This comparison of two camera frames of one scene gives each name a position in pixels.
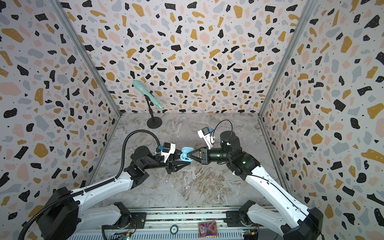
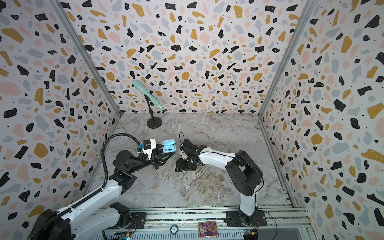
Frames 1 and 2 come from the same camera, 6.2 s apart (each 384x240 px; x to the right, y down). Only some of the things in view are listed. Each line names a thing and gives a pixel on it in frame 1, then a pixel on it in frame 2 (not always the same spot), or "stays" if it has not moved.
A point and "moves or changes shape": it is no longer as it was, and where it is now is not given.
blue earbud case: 183,156 moves or changes shape
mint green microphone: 139,85 stays
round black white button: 174,229 stays
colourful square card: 207,229 stays
